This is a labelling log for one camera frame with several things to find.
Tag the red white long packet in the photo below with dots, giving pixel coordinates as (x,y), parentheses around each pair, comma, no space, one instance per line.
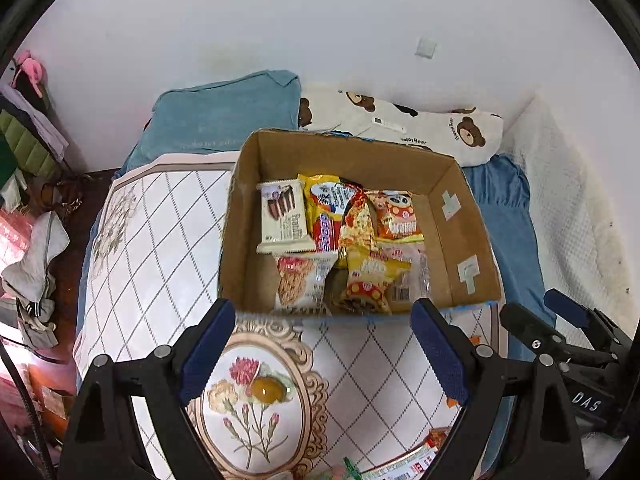
(412,465)

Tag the bear print pillow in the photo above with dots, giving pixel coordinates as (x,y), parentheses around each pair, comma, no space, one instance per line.
(469,135)

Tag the clothes rack with clothes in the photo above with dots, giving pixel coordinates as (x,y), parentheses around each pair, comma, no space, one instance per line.
(31,146)

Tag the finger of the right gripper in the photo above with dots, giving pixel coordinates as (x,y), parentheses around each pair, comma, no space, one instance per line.
(540,337)
(584,324)

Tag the white textured blanket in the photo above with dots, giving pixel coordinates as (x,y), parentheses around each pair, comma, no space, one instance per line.
(579,246)

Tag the teal folded blanket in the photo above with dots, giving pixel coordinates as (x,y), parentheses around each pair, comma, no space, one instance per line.
(217,117)

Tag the white wall switch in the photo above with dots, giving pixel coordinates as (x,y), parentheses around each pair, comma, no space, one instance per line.
(425,48)

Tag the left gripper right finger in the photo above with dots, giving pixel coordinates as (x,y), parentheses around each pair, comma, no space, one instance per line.
(541,438)

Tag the clear cake packet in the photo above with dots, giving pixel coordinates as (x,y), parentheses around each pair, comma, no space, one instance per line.
(412,285)

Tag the cardboard milk box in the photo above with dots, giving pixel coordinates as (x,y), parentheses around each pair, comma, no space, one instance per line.
(463,269)

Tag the colourful candy bag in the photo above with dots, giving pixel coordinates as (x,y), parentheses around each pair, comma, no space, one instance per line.
(346,470)

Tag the blue bed sheet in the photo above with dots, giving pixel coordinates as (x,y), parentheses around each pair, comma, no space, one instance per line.
(502,192)

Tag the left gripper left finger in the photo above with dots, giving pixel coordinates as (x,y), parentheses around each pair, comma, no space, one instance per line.
(103,439)

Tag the white patterned quilt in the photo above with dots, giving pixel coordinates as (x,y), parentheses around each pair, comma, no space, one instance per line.
(359,388)

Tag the chocolate stick biscuit pack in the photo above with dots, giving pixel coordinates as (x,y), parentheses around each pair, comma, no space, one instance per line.
(283,224)

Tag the white waffle cracker packet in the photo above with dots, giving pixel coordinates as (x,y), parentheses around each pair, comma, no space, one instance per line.
(302,281)

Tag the instant noodle packet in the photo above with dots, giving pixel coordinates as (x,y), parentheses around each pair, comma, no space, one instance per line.
(338,215)

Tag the brown small snack packet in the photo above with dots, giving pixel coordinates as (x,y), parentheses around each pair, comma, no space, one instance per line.
(436,437)

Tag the orange panda snack packet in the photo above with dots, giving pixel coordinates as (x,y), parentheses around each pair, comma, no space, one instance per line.
(395,216)

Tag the yellow panda snack bag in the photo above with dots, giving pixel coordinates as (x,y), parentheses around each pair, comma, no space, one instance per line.
(369,276)

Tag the white cloth pile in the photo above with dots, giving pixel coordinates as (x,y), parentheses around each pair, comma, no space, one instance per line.
(28,278)

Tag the yellow egg yolk pastry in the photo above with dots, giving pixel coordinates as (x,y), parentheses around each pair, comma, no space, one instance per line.
(269,390)

